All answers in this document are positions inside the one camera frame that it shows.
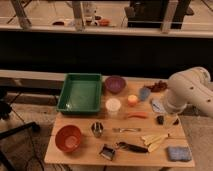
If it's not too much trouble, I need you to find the black chair base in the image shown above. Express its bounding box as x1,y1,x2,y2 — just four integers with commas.
0,87,41,171

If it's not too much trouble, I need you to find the yellow banana toy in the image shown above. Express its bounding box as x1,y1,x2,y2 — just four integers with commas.
141,134,169,153

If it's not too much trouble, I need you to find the red-orange bowl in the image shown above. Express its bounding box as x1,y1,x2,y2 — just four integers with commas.
55,125,82,153

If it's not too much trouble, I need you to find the small black block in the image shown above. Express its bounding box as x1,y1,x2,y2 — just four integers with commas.
156,115,164,125

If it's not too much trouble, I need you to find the black-handled tool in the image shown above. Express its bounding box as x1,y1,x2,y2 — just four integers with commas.
116,142,148,153

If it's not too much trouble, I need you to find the orange carrot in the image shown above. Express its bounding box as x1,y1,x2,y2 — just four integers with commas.
126,112,148,119

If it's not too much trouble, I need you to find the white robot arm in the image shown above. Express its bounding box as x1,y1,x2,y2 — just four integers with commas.
162,67,213,118

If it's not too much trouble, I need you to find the metal cup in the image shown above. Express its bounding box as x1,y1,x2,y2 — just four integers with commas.
91,122,103,138

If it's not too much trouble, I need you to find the purple bowl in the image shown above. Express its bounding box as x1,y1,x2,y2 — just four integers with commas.
104,76,126,94

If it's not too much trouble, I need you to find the small metal box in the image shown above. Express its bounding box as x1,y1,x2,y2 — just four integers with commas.
99,144,115,161

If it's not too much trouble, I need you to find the brown-red dried object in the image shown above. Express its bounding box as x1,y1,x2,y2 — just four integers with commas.
148,81,167,92

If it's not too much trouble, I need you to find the blue sponge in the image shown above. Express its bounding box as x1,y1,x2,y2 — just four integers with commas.
167,146,192,162

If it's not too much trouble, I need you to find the white round lid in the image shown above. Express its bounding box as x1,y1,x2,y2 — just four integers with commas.
105,98,121,112

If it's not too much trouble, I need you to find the green plastic tray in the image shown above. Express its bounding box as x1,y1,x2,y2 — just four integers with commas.
57,73,102,115

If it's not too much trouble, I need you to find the orange round cup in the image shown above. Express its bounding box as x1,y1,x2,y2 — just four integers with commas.
127,95,138,107

